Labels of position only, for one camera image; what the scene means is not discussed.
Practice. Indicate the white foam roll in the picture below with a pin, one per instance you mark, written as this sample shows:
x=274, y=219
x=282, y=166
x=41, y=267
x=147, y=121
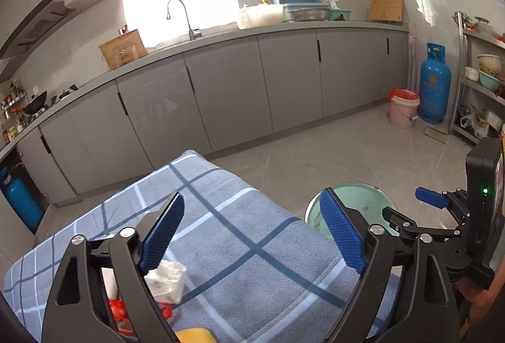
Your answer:
x=110, y=284

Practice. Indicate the blue gas cylinder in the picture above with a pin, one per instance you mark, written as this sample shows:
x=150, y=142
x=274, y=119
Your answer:
x=434, y=86
x=19, y=205

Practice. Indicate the green plastic bowl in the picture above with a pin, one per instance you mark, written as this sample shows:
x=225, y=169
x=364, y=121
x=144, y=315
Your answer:
x=489, y=82

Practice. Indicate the green plastic basin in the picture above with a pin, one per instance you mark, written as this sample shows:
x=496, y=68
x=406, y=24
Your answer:
x=340, y=15

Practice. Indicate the person's right forearm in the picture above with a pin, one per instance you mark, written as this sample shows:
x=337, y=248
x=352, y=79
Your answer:
x=479, y=299

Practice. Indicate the small white bowl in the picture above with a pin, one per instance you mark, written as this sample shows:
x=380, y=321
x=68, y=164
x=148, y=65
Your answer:
x=470, y=74

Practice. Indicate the metal basin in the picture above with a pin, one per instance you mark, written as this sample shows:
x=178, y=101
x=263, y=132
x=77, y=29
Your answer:
x=311, y=15

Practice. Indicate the plastic bags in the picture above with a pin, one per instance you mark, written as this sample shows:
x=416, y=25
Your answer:
x=471, y=126

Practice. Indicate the grey base cabinets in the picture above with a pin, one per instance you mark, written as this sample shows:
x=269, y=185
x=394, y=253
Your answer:
x=236, y=90

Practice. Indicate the black wok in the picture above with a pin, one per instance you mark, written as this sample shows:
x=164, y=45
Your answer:
x=35, y=103

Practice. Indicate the clear acrylic holder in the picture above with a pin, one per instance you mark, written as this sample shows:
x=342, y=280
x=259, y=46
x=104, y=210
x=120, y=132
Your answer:
x=126, y=55

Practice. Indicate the cream patterned pot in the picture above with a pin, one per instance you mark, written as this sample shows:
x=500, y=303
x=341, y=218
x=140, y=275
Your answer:
x=489, y=62

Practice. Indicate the metal shelf rack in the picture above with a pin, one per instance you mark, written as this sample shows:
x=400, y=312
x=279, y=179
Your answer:
x=459, y=90

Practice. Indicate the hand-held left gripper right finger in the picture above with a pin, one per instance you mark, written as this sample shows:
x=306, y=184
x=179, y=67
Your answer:
x=343, y=232

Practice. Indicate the gas stove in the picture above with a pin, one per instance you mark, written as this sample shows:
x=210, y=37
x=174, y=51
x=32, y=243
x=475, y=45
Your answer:
x=63, y=94

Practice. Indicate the square wooden board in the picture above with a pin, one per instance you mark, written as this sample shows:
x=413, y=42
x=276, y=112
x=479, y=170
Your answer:
x=386, y=8

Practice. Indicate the red mesh net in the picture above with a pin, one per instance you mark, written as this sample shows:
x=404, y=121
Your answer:
x=118, y=311

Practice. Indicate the rack of seasoning bottles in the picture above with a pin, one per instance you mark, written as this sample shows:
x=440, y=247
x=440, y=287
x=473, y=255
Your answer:
x=12, y=110

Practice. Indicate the wooden cutting board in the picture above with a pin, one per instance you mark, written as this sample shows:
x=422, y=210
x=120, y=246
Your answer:
x=108, y=49

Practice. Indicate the blue checked tablecloth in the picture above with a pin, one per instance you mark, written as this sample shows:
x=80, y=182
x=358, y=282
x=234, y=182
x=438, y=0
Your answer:
x=256, y=248

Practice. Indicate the brown cardboard piece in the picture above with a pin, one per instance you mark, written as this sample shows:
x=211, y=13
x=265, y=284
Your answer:
x=436, y=131

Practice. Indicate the white paper napkin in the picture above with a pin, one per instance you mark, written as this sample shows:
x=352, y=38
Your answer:
x=169, y=280

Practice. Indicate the pink bucket with red bag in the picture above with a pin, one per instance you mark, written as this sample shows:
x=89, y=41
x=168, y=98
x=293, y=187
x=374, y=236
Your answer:
x=403, y=110

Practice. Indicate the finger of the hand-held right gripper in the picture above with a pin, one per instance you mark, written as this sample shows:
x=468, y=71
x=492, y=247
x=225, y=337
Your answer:
x=430, y=197
x=398, y=218

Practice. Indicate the metal faucet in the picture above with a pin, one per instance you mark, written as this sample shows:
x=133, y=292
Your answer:
x=192, y=29

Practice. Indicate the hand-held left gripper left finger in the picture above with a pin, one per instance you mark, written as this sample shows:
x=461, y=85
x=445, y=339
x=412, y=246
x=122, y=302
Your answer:
x=163, y=232

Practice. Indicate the knife block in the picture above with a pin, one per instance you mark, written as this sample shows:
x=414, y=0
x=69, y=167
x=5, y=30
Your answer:
x=123, y=30

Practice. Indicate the metal pot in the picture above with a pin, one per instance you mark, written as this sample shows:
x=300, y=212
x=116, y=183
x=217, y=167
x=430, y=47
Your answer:
x=493, y=122

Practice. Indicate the white plastic basin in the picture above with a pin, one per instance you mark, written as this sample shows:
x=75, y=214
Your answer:
x=260, y=17

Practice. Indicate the range hood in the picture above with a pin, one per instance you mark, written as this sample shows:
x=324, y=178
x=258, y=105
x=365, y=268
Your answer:
x=35, y=27

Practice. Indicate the yellow sponge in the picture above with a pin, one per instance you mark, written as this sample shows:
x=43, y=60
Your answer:
x=195, y=337

